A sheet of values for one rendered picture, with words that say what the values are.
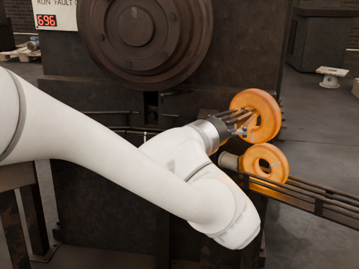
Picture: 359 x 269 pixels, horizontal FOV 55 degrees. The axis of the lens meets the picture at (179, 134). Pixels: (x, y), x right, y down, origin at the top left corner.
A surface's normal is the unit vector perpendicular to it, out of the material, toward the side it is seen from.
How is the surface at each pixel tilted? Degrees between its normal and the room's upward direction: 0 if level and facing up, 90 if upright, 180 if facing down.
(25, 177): 5
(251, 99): 93
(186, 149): 33
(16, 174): 5
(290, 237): 0
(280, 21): 90
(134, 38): 90
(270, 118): 93
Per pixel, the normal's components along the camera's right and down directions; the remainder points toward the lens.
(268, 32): -0.16, 0.41
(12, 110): 0.96, 0.02
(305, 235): 0.02, -0.91
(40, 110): 0.98, -0.16
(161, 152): 0.16, -0.49
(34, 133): 0.93, 0.30
